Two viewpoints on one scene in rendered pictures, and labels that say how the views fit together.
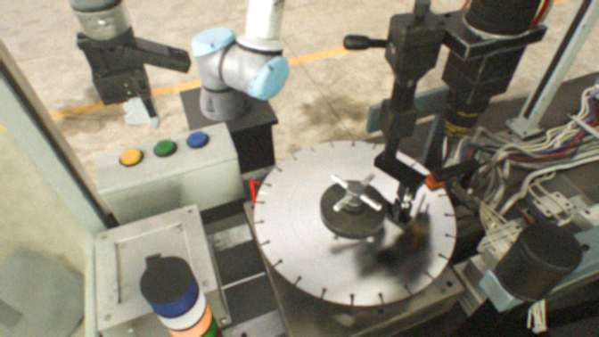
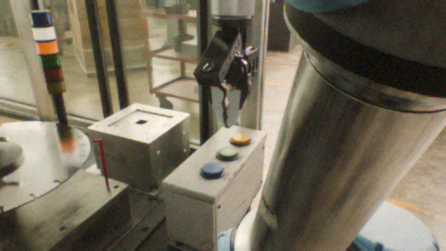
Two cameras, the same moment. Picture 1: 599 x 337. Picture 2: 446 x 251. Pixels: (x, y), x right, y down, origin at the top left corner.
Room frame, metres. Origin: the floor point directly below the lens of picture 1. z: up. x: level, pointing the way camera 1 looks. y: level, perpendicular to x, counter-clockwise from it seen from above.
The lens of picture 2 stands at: (1.02, -0.16, 1.26)
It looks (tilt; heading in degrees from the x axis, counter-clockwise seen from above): 25 degrees down; 135
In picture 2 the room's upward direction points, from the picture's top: straight up
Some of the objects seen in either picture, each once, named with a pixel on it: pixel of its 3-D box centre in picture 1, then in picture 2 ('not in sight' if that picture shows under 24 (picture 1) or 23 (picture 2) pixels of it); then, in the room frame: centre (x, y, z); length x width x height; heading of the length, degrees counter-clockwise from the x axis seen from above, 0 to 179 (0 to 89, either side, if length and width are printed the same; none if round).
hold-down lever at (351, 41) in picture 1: (378, 47); not in sight; (0.45, -0.11, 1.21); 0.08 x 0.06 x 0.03; 110
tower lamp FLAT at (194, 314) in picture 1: (179, 300); (43, 32); (0.16, 0.12, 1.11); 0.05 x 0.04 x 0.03; 20
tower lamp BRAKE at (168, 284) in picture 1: (170, 286); (40, 17); (0.16, 0.12, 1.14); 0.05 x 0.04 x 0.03; 20
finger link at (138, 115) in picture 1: (141, 116); (224, 102); (0.57, 0.30, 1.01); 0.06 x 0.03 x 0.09; 110
